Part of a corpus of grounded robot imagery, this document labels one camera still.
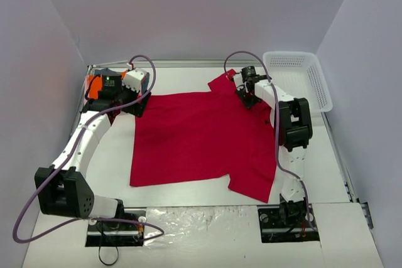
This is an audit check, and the red t-shirt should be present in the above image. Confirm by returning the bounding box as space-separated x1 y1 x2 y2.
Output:
129 75 276 202

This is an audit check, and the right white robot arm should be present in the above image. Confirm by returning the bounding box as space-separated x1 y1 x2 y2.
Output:
232 66 313 226

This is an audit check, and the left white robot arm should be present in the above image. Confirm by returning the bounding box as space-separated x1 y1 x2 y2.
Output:
35 68 151 229

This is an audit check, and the orange folded t-shirt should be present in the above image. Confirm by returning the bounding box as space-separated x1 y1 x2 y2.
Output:
84 68 128 100

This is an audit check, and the blue-grey folded t-shirt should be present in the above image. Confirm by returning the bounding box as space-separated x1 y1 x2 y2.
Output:
94 68 149 94

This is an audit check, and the white plastic basket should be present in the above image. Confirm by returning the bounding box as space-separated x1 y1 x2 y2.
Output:
263 51 333 113

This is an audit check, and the white foam front board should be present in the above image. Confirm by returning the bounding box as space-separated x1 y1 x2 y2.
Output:
24 203 382 267

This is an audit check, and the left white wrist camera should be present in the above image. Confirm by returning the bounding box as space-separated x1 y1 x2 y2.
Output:
122 68 149 92

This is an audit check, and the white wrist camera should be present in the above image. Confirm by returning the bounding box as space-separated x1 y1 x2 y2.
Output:
231 73 244 87
122 68 149 92

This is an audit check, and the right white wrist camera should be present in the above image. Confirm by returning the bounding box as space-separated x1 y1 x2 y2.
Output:
231 73 244 87

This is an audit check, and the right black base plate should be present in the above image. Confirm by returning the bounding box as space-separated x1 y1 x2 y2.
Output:
258 206 320 244

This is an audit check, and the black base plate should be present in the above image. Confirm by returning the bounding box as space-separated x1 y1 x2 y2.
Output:
85 221 144 247
258 206 320 244

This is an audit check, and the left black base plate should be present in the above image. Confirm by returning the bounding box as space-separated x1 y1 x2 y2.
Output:
85 221 144 247

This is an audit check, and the black thin cable loop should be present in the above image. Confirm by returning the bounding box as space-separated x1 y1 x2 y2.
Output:
97 239 120 265

